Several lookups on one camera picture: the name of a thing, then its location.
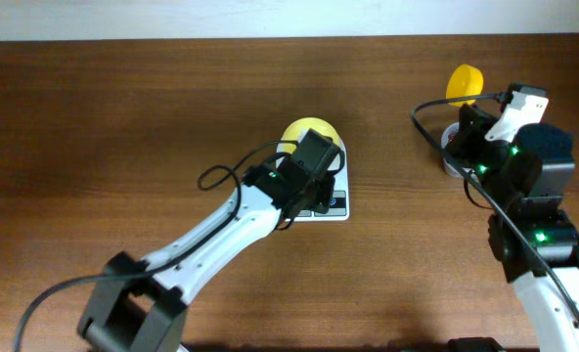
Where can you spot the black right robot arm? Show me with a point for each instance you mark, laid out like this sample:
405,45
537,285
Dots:
537,245

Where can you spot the yellow plastic measuring scoop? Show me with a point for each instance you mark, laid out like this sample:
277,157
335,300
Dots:
465,81

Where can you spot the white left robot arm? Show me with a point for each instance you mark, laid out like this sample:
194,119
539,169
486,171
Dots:
142,306

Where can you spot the yellow plastic bowl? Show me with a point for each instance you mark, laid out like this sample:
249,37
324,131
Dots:
297,130

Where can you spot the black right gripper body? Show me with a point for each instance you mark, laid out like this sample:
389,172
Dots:
467,125

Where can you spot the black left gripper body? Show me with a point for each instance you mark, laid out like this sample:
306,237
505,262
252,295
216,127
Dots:
327,183

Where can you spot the white digital kitchen scale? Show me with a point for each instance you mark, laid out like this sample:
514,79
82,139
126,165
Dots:
339,209

